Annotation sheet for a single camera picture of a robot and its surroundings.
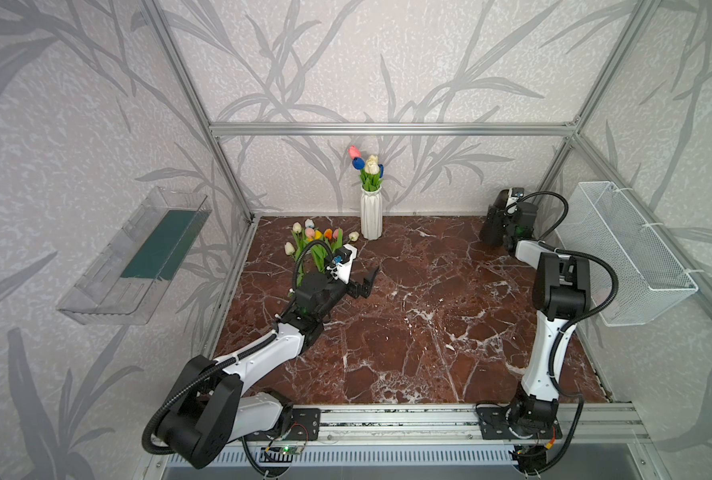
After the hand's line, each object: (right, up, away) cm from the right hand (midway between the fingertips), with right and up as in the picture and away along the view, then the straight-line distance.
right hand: (507, 198), depth 105 cm
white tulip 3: (-78, -19, +3) cm, 81 cm away
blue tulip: (-52, +8, -17) cm, 55 cm away
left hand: (-49, -18, -26) cm, 59 cm away
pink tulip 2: (-71, -12, +4) cm, 72 cm away
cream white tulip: (-48, +8, -18) cm, 52 cm away
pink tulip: (-54, +12, -13) cm, 57 cm away
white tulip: (-48, +6, -16) cm, 51 cm away
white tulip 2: (-76, -16, +7) cm, 78 cm away
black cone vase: (-4, -14, +8) cm, 16 cm away
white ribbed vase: (-48, -6, -3) cm, 49 cm away
